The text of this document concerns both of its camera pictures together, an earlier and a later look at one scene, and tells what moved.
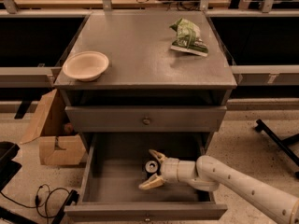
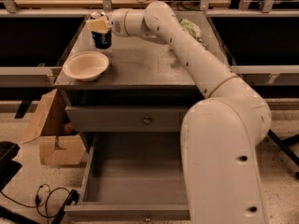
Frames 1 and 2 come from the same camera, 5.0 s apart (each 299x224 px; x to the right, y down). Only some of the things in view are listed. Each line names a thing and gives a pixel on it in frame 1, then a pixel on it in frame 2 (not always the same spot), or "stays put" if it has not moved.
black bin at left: x=8 y=167 stays put
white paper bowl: x=86 y=65 stays put
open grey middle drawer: x=115 y=170 stays put
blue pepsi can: x=151 y=169 → x=102 y=40
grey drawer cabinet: x=149 y=87 stays put
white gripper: x=169 y=169 → x=117 y=22
